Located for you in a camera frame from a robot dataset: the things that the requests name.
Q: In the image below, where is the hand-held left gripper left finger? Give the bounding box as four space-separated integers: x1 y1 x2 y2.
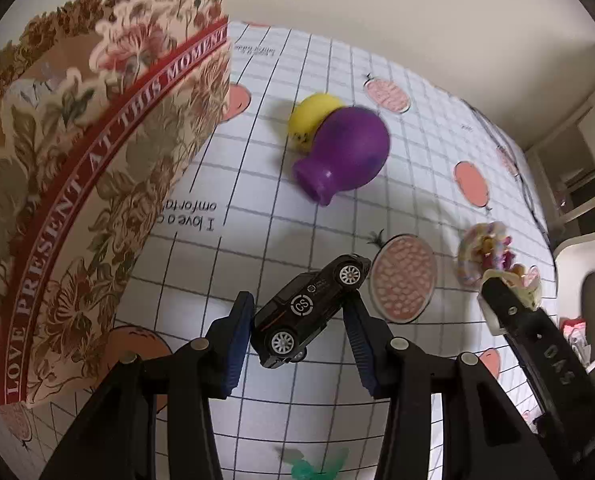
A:
40 292 254 480

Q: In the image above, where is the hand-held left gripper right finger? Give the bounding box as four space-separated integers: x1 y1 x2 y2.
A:
345 292 545 480

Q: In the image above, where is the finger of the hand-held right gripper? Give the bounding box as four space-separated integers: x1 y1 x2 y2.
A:
480 274 563 356

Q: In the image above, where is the pastel colourful toy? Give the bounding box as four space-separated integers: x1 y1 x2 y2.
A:
456 221 543 311

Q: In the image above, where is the black toy car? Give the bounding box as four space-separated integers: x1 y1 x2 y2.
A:
250 254 373 368

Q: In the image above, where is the purple and yellow squishy toy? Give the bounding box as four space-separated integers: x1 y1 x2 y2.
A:
288 92 392 207

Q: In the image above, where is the floral print paper box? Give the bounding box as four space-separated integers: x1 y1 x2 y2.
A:
0 0 234 406

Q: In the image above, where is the white lattice chair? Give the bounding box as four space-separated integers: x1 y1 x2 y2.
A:
552 225 595 391

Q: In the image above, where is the green plastic toy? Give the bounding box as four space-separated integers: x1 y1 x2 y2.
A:
276 447 351 480

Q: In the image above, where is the white shelf unit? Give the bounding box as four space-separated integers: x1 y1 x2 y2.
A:
525 42 595 241

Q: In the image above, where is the black cable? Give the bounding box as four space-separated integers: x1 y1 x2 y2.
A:
460 99 558 261

